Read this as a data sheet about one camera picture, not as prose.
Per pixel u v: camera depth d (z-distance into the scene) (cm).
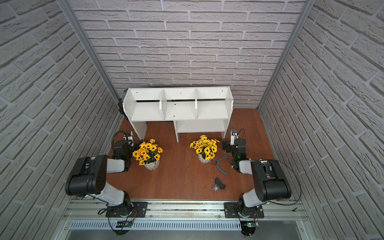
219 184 81
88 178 44
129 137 81
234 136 79
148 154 80
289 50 83
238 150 71
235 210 73
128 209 68
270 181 46
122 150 72
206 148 80
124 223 72
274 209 77
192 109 87
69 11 71
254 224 70
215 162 90
